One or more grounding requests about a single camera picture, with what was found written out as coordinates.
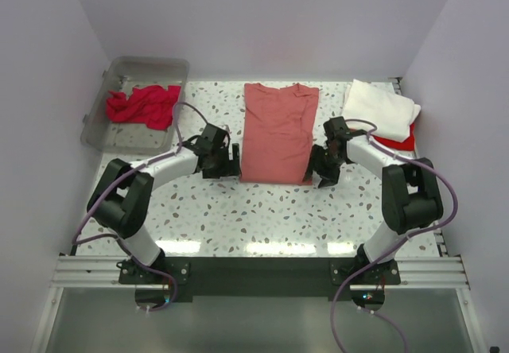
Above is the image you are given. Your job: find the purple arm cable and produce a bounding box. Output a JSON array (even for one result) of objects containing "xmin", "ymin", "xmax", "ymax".
[
  {"xmin": 330, "ymin": 118, "xmax": 459, "ymax": 353},
  {"xmin": 71, "ymin": 101, "xmax": 212, "ymax": 314}
]

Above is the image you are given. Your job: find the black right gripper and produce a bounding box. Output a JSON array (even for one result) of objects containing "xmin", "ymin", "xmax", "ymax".
[{"xmin": 303, "ymin": 144, "xmax": 346, "ymax": 188}]

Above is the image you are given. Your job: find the salmon pink t shirt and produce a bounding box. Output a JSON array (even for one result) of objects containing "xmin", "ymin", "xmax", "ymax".
[{"xmin": 240, "ymin": 83, "xmax": 320, "ymax": 185}]

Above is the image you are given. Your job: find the folded white t shirt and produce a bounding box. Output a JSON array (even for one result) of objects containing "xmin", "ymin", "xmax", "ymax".
[{"xmin": 341, "ymin": 80, "xmax": 421, "ymax": 142}]

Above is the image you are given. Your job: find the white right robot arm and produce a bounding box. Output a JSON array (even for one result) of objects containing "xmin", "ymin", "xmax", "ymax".
[{"xmin": 303, "ymin": 117, "xmax": 444, "ymax": 284}]

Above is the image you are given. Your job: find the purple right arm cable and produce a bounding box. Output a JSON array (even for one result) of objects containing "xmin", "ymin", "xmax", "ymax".
[{"xmin": 330, "ymin": 118, "xmax": 459, "ymax": 353}]

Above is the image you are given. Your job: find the folded red t shirt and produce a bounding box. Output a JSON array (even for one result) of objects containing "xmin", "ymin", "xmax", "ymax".
[{"xmin": 374, "ymin": 123, "xmax": 415, "ymax": 152}]

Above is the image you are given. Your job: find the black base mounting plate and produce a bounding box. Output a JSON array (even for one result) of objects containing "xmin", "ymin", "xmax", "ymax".
[{"xmin": 119, "ymin": 255, "xmax": 401, "ymax": 304}]

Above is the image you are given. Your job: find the clear plastic bin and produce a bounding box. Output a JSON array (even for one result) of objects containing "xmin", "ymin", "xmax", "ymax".
[{"xmin": 80, "ymin": 56, "xmax": 189, "ymax": 155}]

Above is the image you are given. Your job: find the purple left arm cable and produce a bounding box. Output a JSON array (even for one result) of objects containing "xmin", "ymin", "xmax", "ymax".
[{"xmin": 71, "ymin": 101, "xmax": 212, "ymax": 314}]

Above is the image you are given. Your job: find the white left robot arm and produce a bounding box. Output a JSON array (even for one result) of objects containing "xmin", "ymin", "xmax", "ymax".
[{"xmin": 86, "ymin": 123, "xmax": 241, "ymax": 283}]

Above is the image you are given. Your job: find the crumpled red t shirt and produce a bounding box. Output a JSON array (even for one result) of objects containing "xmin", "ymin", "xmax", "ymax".
[{"xmin": 106, "ymin": 85, "xmax": 181, "ymax": 130}]

